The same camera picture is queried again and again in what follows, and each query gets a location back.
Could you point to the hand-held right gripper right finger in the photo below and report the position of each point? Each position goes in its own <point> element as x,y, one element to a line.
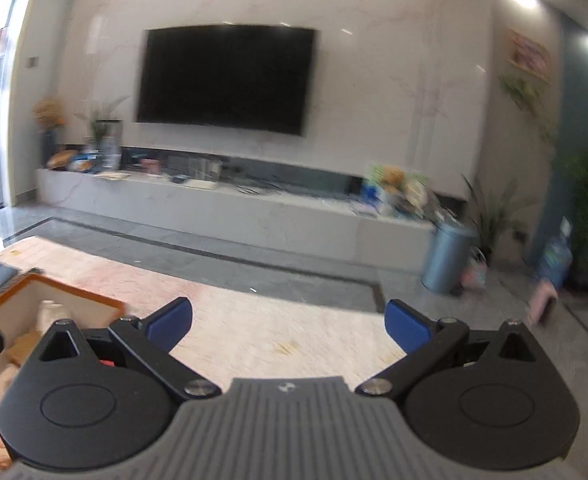
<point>406,327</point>

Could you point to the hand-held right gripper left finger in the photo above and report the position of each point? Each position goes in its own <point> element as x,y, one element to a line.
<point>166,322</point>

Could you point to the orange cardboard box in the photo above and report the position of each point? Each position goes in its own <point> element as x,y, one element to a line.
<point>89,305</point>

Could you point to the blue grey trash can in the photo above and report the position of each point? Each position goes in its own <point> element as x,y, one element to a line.
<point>446,260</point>

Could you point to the woven pink white bag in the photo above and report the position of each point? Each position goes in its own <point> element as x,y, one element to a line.
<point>475,275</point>

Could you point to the white marble television console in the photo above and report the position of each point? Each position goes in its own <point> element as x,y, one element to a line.
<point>254,220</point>

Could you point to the pink heater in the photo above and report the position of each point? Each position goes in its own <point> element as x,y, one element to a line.
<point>543,302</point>

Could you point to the long leaf floor plant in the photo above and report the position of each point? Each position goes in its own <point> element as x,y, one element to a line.
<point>494,215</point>

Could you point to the brown teddy bear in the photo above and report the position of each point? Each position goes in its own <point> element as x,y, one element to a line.
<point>393,179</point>

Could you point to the paper sheet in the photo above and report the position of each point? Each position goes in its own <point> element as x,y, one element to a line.
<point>113,175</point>

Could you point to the pink box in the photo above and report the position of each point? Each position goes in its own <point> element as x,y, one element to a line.
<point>149,166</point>

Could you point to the blue water bottle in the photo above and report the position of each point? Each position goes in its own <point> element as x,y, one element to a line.
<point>555,260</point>

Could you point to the clear plastic jug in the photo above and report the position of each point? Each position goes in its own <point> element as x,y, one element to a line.
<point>109,152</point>

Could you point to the blue snack packet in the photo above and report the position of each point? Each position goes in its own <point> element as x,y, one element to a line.
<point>84,162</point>

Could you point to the golden ornament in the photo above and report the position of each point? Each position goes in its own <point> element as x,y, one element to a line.
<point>59,160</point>

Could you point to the dark vase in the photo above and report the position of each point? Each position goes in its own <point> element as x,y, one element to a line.
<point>49,147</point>

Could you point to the green potted plant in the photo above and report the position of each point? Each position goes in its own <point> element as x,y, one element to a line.
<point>99,120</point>

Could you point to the dried yellow flowers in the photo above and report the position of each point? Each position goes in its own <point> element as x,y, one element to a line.
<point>49,112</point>

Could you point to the hanging vine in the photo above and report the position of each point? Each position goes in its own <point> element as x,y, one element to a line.
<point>526,95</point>

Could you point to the black wall television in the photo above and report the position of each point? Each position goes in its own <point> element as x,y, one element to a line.
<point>224,77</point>

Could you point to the wall switch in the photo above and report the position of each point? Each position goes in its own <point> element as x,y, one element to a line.
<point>32,62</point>

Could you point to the framed wall picture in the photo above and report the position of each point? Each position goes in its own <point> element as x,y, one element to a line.
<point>529,55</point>

